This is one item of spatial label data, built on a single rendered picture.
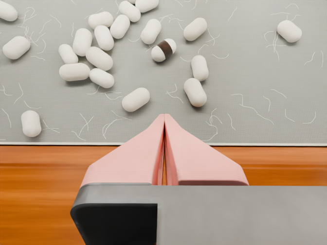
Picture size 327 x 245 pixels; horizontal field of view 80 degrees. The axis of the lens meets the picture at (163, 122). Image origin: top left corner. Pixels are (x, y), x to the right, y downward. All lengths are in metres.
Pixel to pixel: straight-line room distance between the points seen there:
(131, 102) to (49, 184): 0.12
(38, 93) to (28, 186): 0.12
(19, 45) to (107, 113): 0.14
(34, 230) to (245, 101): 0.28
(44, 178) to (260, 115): 0.26
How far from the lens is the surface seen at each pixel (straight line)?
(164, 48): 0.26
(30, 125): 0.27
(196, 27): 0.29
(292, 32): 0.33
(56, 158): 0.25
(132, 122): 0.25
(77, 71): 0.27
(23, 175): 0.26
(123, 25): 0.29
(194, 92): 0.24
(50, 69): 0.31
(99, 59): 0.27
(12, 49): 0.33
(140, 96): 0.24
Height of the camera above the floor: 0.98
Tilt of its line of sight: 76 degrees down
